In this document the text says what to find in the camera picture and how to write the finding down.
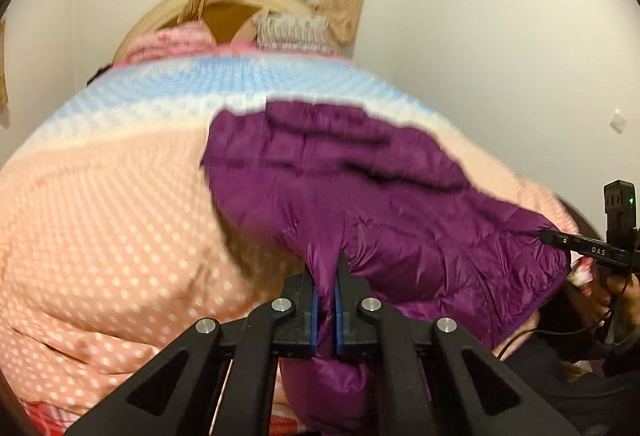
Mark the person's dark clothing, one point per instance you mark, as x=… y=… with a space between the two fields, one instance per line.
x=575 y=391

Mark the patterned grey pillow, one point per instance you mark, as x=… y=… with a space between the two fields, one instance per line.
x=292 y=30

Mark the folded pink quilt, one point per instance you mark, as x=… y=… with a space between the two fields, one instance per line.
x=170 y=41

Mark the cream wooden headboard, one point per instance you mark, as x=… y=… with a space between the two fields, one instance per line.
x=225 y=16

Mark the purple hooded puffer jacket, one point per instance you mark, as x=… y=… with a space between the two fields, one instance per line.
x=375 y=196

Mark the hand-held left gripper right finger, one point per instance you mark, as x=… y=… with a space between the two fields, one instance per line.
x=340 y=316

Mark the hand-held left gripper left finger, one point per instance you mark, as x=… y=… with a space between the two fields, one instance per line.
x=312 y=316

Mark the polka dot bedspread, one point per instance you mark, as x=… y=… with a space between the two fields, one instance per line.
x=125 y=216

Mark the red plaid sheet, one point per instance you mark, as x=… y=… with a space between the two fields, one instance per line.
x=55 y=418

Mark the black object beside bed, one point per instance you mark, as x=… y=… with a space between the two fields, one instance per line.
x=97 y=76

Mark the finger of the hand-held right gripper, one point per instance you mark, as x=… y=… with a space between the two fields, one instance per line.
x=575 y=243

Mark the person's right hand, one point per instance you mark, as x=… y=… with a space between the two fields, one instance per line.
x=607 y=288

